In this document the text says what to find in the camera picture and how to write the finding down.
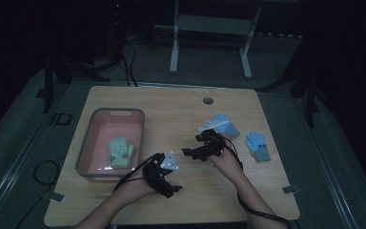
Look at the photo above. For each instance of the person's left hand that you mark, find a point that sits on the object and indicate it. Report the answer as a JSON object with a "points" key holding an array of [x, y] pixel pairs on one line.
{"points": [[136, 184]]}

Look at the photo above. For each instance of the person's right hand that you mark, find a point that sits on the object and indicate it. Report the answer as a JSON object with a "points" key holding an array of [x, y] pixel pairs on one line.
{"points": [[227, 163]]}

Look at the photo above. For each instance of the grey tape strip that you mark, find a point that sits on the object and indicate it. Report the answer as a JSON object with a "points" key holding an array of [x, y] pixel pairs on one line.
{"points": [[54, 197], [291, 189]]}

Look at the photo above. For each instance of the white desk frame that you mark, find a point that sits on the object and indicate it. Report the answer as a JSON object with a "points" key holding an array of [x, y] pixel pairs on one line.
{"points": [[214, 24]]}

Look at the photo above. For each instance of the black stand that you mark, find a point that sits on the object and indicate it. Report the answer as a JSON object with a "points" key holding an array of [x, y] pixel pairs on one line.
{"points": [[309, 101], [48, 86]]}

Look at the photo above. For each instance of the green mitten with face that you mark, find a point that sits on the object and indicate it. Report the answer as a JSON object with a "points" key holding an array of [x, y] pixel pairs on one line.
{"points": [[119, 154]]}

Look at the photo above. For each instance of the blue glove with grey cuff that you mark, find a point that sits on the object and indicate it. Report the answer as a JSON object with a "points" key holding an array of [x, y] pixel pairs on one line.
{"points": [[228, 126]]}

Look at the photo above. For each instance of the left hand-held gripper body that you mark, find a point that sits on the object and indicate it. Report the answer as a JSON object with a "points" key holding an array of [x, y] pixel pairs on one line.
{"points": [[157, 175]]}

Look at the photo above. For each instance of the grey table grommet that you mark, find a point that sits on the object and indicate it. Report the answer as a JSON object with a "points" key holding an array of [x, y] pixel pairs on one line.
{"points": [[208, 101]]}

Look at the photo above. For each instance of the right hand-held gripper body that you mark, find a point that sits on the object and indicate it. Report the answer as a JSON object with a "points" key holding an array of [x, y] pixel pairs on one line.
{"points": [[214, 143]]}

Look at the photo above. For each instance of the blue glove with dark dots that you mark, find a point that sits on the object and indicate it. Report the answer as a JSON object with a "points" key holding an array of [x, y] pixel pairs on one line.
{"points": [[258, 146]]}

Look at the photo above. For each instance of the pink basin with grey rim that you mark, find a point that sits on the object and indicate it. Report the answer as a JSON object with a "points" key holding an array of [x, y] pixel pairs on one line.
{"points": [[98, 143]]}

